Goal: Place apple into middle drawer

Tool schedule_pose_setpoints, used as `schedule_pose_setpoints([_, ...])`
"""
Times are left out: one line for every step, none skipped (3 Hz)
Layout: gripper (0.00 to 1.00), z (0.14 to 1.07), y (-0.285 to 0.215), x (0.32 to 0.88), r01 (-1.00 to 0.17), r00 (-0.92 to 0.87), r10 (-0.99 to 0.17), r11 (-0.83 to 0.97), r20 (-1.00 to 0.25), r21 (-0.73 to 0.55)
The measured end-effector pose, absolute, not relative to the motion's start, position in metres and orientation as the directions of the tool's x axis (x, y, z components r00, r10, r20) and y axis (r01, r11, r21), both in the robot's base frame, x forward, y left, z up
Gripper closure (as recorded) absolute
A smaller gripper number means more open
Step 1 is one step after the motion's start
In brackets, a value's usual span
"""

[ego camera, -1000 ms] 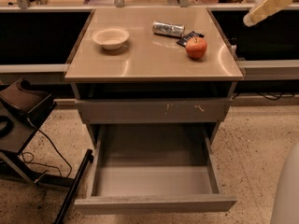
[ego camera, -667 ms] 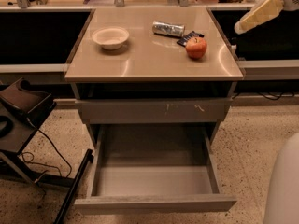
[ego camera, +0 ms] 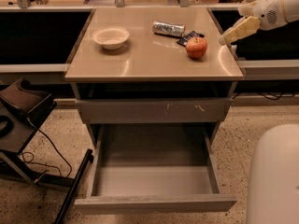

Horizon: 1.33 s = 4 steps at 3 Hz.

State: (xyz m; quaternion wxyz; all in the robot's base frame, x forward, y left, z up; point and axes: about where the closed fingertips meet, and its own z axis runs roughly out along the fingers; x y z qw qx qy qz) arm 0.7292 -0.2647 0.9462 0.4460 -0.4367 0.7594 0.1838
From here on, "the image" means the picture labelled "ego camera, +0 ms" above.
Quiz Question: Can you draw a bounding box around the dark blue snack packet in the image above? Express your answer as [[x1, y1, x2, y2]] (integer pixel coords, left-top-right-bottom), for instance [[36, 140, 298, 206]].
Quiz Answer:
[[177, 31, 205, 47]]

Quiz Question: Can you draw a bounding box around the black metal leg bar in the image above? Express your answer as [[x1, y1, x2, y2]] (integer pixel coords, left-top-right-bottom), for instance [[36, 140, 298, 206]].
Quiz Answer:
[[53, 149, 93, 224]]

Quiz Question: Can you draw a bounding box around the grey drawer cabinet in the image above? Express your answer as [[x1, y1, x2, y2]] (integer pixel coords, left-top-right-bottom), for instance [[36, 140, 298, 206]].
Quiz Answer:
[[65, 7, 243, 139]]

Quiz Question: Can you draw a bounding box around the closed grey top drawer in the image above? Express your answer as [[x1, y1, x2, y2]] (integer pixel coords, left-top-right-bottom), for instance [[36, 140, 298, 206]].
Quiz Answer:
[[76, 98, 232, 124]]

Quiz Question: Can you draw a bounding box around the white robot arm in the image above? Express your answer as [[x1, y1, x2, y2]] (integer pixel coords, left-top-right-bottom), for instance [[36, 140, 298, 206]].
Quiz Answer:
[[219, 0, 299, 45]]

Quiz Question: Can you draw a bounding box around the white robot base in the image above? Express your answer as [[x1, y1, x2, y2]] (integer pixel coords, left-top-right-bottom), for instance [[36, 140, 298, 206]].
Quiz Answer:
[[246, 124, 299, 224]]

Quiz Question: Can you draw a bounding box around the white paper bowl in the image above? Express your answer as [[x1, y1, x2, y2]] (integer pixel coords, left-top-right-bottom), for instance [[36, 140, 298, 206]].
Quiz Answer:
[[92, 26, 130, 50]]

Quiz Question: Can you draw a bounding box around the open grey middle drawer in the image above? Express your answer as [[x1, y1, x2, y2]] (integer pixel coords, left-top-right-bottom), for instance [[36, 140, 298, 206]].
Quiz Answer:
[[75, 124, 236, 215]]

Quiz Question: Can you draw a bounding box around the red apple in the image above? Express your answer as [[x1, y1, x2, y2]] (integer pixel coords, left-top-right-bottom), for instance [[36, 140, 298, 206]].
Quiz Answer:
[[186, 37, 207, 59]]

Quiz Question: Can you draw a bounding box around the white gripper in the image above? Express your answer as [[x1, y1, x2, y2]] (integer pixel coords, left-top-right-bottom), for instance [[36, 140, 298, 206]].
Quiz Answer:
[[219, 0, 287, 46]]

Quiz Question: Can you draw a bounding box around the black cable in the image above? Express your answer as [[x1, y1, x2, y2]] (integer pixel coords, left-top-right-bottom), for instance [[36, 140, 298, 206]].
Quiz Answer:
[[20, 117, 74, 179]]

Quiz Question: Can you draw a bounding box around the silver crushed can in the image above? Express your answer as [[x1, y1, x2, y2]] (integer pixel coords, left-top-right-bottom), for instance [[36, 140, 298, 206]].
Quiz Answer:
[[152, 21, 185, 37]]

